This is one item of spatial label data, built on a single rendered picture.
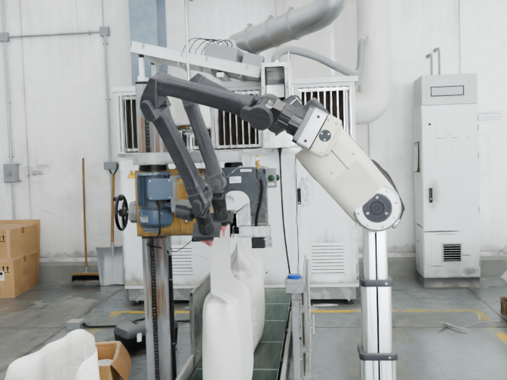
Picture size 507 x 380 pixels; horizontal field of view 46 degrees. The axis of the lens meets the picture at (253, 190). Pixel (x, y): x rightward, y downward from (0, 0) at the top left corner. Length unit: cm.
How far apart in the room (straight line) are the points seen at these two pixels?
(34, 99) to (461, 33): 493
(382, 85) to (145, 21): 262
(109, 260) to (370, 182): 528
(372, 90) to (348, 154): 392
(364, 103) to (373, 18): 80
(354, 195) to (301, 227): 353
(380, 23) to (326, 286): 251
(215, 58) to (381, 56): 162
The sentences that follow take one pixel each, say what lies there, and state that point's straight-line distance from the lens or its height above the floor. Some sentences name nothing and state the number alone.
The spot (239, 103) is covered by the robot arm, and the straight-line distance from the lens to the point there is 180.
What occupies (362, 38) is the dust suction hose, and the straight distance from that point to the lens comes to 579.
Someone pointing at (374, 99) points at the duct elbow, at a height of 190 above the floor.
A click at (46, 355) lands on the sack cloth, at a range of 102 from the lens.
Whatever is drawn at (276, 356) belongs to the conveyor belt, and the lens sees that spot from 309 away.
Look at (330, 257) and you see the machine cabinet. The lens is 551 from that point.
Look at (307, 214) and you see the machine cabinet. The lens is 546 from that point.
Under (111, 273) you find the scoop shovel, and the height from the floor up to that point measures 13.
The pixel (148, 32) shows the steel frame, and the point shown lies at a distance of 667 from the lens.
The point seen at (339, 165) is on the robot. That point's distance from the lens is 190.
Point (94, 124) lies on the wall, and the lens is 722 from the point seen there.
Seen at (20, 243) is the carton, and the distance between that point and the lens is 692.
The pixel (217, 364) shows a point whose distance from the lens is 241.
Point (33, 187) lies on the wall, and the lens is 753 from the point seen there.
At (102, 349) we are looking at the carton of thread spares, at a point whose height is 20.
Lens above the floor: 138
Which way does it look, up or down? 3 degrees down
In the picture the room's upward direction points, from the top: 2 degrees counter-clockwise
